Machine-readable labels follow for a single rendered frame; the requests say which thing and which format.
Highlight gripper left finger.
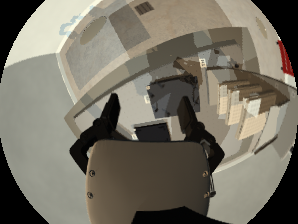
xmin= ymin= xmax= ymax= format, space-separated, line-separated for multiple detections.
xmin=69 ymin=93 xmax=121 ymax=175

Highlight beige plate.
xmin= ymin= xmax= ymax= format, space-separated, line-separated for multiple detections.
xmin=225 ymin=86 xmax=262 ymax=125
xmin=217 ymin=81 xmax=250 ymax=115
xmin=235 ymin=92 xmax=276 ymax=140

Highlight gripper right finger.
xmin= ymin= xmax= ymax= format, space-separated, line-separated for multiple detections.
xmin=177 ymin=96 xmax=225 ymax=175

